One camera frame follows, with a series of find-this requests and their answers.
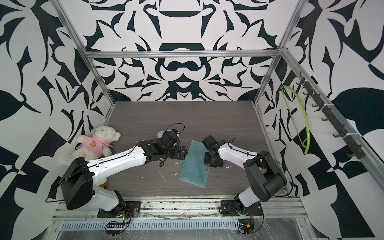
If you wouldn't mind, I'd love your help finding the blue geometry set case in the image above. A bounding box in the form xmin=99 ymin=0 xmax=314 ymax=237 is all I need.
xmin=157 ymin=131 xmax=166 ymax=138

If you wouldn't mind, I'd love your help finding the teal ruler set case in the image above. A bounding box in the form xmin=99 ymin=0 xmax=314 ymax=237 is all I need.
xmin=179 ymin=141 xmax=210 ymax=188

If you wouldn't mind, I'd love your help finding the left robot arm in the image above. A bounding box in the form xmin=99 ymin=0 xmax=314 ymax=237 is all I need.
xmin=60 ymin=131 xmax=188 ymax=216

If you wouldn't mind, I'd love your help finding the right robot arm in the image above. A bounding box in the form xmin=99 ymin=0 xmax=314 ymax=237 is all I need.
xmin=203 ymin=135 xmax=287 ymax=212

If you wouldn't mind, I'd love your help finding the white teddy bear pink shirt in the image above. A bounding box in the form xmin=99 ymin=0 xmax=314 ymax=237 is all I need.
xmin=61 ymin=126 xmax=121 ymax=166

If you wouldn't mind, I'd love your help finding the small brown white plush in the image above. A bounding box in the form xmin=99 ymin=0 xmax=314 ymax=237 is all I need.
xmin=98 ymin=179 xmax=108 ymax=189

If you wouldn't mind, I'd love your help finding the black yellow connector right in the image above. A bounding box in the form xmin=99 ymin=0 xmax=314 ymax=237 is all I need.
xmin=238 ymin=220 xmax=255 ymax=235

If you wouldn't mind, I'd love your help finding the black hook rack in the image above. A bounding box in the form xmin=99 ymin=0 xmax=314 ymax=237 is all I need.
xmin=297 ymin=72 xmax=367 ymax=160

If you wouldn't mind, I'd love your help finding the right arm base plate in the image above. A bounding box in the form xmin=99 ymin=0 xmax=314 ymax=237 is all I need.
xmin=219 ymin=200 xmax=264 ymax=217

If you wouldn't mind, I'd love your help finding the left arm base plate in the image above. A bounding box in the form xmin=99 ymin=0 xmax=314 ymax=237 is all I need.
xmin=97 ymin=201 xmax=142 ymax=219

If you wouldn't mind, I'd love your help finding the aluminium frame rail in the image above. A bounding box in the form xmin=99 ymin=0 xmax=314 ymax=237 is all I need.
xmin=50 ymin=196 xmax=309 ymax=224

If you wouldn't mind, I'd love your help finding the green tube on wall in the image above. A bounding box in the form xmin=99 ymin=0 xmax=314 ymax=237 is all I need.
xmin=280 ymin=85 xmax=311 ymax=155

